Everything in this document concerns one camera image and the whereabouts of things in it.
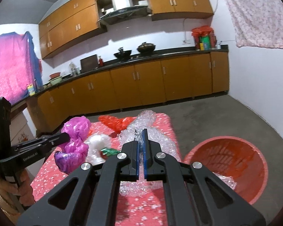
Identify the green box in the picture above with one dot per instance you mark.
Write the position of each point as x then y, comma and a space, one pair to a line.
204, 43

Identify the white plastic bag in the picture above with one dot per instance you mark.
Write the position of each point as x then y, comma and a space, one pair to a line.
96, 143

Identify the clear bubble wrap sheet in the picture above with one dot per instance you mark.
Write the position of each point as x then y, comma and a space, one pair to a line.
160, 134

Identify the brown cutting board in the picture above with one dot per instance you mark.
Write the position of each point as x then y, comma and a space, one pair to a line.
89, 63

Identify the pale floral hanging cloth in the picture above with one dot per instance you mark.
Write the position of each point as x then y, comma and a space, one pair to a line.
259, 16

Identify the red gift bag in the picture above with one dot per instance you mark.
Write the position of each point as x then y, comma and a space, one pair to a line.
202, 31

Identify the red plastic basin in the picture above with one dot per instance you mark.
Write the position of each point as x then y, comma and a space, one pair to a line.
226, 153

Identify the pink and blue hanging cloth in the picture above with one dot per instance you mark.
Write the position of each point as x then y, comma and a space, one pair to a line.
9, 68

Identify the small metal cup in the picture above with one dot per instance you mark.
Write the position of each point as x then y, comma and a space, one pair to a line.
218, 46

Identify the black open wok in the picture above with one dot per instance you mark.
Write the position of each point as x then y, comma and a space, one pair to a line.
123, 54

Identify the orange base cabinets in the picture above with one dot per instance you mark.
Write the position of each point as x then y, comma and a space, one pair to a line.
151, 82

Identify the black lidded wok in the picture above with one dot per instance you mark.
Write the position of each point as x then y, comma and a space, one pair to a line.
145, 48

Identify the white floral cabinet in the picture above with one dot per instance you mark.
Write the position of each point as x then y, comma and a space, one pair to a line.
21, 127

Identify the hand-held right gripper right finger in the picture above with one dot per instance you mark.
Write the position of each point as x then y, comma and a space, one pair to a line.
145, 155

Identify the small red bowl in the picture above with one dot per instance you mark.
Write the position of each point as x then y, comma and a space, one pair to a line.
55, 75

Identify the person's left hand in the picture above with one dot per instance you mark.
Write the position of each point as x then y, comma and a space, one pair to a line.
26, 189

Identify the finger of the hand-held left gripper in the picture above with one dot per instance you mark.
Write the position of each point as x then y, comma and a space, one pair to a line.
59, 138

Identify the grey range hood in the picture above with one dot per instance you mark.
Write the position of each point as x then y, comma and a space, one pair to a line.
125, 13

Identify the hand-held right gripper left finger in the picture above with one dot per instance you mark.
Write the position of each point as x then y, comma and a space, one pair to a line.
138, 160

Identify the pale green bowl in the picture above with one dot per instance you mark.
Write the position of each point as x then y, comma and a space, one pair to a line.
55, 81

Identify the pink plastic bag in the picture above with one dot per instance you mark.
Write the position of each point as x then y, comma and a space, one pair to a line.
76, 128

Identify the purple foil wrapper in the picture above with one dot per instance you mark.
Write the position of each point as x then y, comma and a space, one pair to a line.
64, 161

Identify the person's left forearm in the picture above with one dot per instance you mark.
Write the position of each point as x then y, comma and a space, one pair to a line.
1, 200

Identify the glass jar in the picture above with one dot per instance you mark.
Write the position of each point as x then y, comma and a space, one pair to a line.
72, 69

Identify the red floral tablecloth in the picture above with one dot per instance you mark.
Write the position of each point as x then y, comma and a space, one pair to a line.
141, 207

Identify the red plastic bag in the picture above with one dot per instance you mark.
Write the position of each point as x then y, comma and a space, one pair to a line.
114, 122

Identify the yellow and blue bottle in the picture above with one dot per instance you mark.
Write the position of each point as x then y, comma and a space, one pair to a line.
31, 90

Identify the small bubble wrap piece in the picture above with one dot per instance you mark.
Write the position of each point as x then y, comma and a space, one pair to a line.
225, 181

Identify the black kitchen countertop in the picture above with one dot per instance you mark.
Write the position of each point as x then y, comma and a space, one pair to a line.
169, 53

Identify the green and red wrapper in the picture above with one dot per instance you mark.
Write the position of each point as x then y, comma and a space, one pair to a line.
109, 151

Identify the red bottle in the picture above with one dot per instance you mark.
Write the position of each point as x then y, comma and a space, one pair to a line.
101, 61

